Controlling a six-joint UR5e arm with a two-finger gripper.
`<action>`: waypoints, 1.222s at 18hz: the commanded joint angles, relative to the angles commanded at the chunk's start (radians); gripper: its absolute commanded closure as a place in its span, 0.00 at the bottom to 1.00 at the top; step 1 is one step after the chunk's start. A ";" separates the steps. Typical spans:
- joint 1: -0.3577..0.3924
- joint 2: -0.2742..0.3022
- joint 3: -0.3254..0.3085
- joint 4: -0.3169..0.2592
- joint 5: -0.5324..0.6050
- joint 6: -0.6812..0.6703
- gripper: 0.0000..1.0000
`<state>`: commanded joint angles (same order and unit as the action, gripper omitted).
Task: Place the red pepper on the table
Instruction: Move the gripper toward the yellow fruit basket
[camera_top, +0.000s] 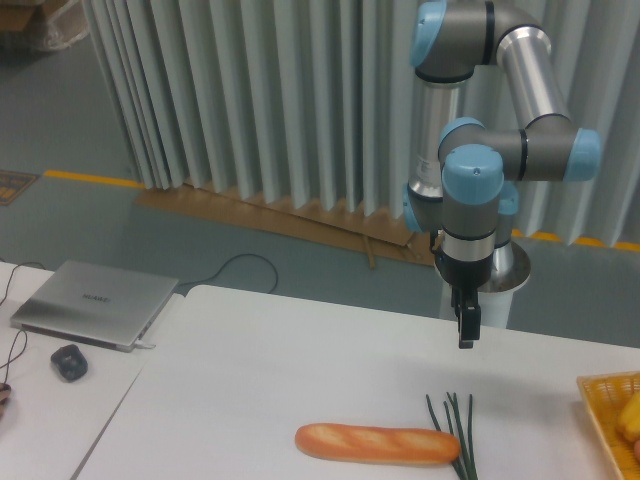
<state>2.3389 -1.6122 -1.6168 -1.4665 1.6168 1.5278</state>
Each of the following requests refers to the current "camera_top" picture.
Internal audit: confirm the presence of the baguette bread loaf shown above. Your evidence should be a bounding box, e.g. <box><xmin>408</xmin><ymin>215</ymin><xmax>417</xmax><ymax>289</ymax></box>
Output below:
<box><xmin>294</xmin><ymin>423</ymin><xmax>461</xmax><ymax>466</ymax></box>

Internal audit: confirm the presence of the silver Huawei laptop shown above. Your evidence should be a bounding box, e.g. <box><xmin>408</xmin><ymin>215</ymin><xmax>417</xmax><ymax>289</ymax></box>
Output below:
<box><xmin>10</xmin><ymin>260</ymin><xmax>178</xmax><ymax>352</ymax></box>

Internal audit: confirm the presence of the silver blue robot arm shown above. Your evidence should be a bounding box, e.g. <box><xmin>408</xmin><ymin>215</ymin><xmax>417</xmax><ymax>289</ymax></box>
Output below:
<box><xmin>403</xmin><ymin>1</ymin><xmax>602</xmax><ymax>349</ymax></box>

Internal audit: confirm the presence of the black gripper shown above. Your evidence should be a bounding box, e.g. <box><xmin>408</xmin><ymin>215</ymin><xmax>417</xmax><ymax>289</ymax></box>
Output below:
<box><xmin>432</xmin><ymin>243</ymin><xmax>494</xmax><ymax>349</ymax></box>

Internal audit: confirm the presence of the black computer mouse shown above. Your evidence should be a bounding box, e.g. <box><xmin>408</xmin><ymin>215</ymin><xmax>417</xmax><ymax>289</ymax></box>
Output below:
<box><xmin>50</xmin><ymin>344</ymin><xmax>88</xmax><ymax>382</ymax></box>

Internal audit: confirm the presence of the plastic wrapped cardboard box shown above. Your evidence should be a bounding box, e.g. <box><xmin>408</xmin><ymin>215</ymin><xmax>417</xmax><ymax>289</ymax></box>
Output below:
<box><xmin>1</xmin><ymin>0</ymin><xmax>89</xmax><ymax>53</ymax></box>

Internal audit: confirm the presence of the yellow wicker basket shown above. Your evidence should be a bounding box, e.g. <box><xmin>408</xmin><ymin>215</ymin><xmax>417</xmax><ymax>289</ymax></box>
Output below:
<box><xmin>576</xmin><ymin>371</ymin><xmax>639</xmax><ymax>479</ymax></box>

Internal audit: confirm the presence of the grey pleated curtain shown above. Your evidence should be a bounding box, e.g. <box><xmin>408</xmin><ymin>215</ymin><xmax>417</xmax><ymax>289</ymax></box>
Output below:
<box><xmin>84</xmin><ymin>1</ymin><xmax>639</xmax><ymax>245</ymax></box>

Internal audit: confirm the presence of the black floor cable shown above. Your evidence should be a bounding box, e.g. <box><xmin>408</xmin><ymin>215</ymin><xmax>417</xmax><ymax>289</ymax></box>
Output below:
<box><xmin>177</xmin><ymin>253</ymin><xmax>279</xmax><ymax>296</ymax></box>

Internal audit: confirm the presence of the green chives bunch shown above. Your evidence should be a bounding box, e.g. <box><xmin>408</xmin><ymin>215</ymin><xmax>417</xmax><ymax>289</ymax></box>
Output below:
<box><xmin>443</xmin><ymin>392</ymin><xmax>479</xmax><ymax>480</ymax></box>

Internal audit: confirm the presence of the yellow pepper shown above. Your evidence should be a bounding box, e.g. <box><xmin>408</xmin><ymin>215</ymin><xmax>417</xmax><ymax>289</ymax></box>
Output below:
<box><xmin>616</xmin><ymin>391</ymin><xmax>640</xmax><ymax>443</ymax></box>

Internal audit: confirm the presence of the person's hand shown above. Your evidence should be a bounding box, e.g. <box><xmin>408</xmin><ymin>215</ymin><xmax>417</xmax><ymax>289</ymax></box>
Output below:
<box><xmin>0</xmin><ymin>383</ymin><xmax>12</xmax><ymax>417</ymax></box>

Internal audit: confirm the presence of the brown cardboard sheet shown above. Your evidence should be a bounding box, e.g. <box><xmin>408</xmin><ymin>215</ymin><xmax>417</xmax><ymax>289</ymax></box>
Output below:
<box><xmin>136</xmin><ymin>184</ymin><xmax>434</xmax><ymax>267</ymax></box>

